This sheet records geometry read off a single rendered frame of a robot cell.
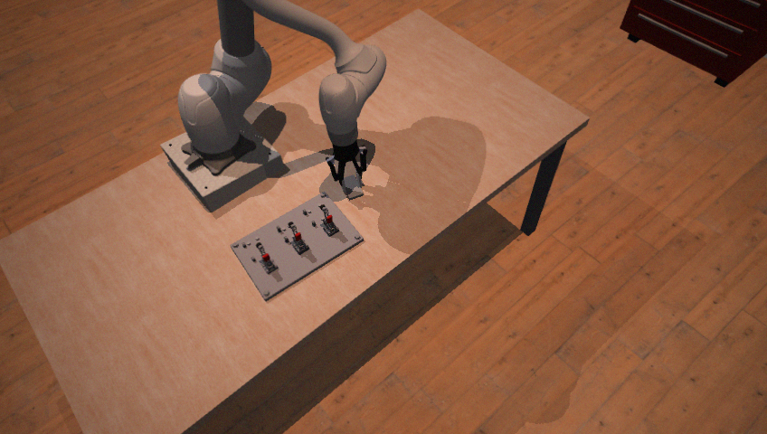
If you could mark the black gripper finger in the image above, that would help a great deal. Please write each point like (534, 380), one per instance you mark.
(360, 169)
(341, 169)

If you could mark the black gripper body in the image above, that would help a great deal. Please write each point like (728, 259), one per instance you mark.
(347, 151)

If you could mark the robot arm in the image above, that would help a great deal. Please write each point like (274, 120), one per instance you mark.
(212, 108)

